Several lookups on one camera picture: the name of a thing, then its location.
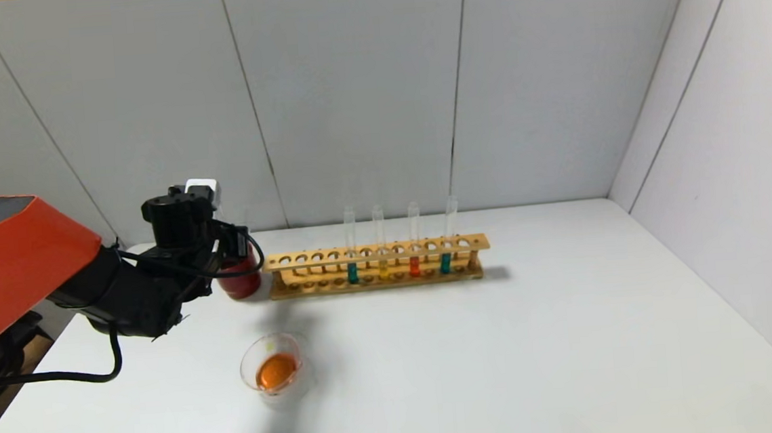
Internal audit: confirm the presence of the red pigment test tube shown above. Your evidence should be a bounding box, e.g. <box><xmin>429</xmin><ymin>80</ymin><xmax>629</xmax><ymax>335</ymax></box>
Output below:
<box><xmin>406</xmin><ymin>201</ymin><xmax>425</xmax><ymax>278</ymax></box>
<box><xmin>232</xmin><ymin>208</ymin><xmax>253</xmax><ymax>255</ymax></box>

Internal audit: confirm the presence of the wooden test tube rack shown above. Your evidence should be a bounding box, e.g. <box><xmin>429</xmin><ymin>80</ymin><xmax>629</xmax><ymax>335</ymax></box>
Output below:
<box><xmin>261</xmin><ymin>233</ymin><xmax>493</xmax><ymax>302</ymax></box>

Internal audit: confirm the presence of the yellow pigment test tube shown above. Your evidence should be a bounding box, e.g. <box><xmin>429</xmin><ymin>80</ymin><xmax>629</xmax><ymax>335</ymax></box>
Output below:
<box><xmin>371</xmin><ymin>205</ymin><xmax>391</xmax><ymax>283</ymax></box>

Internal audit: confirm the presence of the teal pigment test tube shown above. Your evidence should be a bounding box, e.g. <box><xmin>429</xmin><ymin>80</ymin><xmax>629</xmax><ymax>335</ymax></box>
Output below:
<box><xmin>434</xmin><ymin>194</ymin><xmax>462</xmax><ymax>275</ymax></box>
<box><xmin>342</xmin><ymin>205</ymin><xmax>361</xmax><ymax>286</ymax></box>

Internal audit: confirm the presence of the dark red cup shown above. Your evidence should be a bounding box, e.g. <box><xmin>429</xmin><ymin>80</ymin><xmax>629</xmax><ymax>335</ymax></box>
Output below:
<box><xmin>216</xmin><ymin>249</ymin><xmax>265</xmax><ymax>303</ymax></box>

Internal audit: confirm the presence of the clear glass beaker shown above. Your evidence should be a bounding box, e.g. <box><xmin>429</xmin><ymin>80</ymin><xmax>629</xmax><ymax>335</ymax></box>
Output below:
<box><xmin>237</xmin><ymin>330</ymin><xmax>319</xmax><ymax>411</ymax></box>

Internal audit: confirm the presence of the black chair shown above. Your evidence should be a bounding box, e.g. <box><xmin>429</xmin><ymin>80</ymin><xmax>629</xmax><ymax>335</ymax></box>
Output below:
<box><xmin>0</xmin><ymin>308</ymin><xmax>55</xmax><ymax>411</ymax></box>

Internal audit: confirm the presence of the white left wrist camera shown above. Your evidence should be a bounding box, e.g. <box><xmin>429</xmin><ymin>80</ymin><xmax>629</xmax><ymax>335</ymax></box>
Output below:
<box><xmin>184</xmin><ymin>178</ymin><xmax>222</xmax><ymax>212</ymax></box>

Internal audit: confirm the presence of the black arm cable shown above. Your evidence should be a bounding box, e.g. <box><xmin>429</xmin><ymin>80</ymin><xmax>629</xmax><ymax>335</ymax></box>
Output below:
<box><xmin>0</xmin><ymin>323</ymin><xmax>124</xmax><ymax>391</ymax></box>

